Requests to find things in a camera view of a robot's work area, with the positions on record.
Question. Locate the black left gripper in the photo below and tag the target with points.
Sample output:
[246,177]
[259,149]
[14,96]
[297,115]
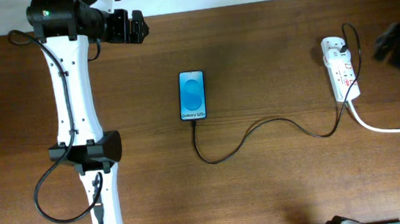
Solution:
[123,35]

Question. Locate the blue Galaxy smartphone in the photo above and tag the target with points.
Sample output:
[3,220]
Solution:
[192,96]

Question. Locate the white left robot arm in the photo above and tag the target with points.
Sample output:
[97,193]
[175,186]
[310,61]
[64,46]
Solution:
[64,30]

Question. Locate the white charger plug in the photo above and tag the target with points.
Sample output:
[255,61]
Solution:
[332,50]

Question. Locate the white power strip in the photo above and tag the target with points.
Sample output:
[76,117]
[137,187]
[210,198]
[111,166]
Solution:
[342,78]

